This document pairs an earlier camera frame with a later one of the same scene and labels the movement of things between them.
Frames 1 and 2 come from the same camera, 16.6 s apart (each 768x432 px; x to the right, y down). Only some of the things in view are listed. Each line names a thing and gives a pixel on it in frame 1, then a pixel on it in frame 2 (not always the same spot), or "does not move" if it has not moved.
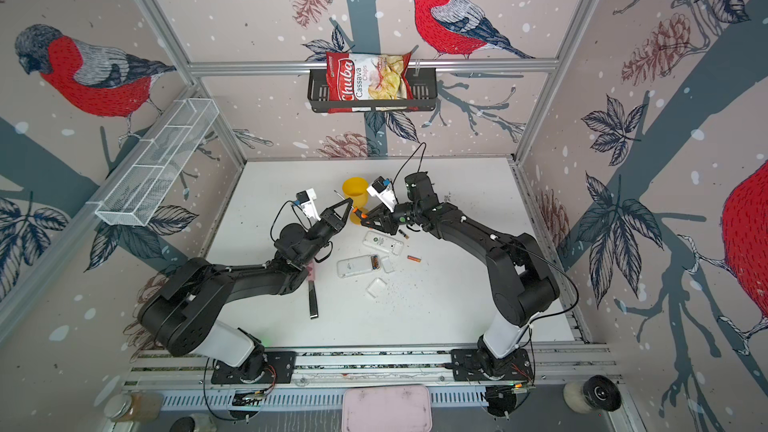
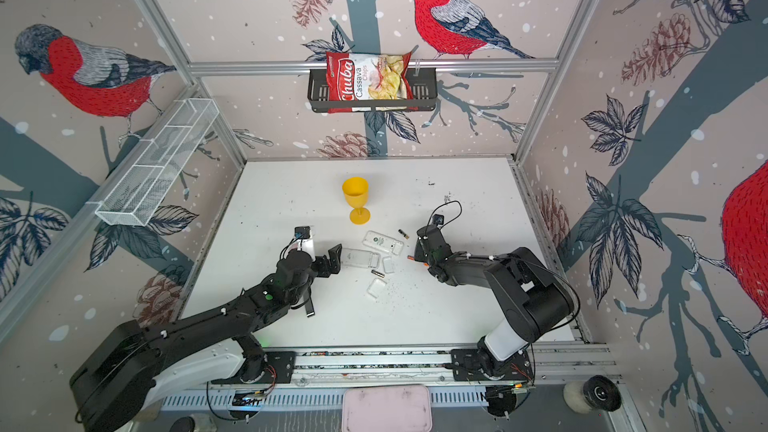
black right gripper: x=385 y=218 → x=418 y=252
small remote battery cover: x=387 y=264 does not move
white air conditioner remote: x=383 y=242 does not move
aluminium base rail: x=467 y=367 does not move
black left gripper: x=330 y=221 → x=335 y=261
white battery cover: x=376 y=286 does not move
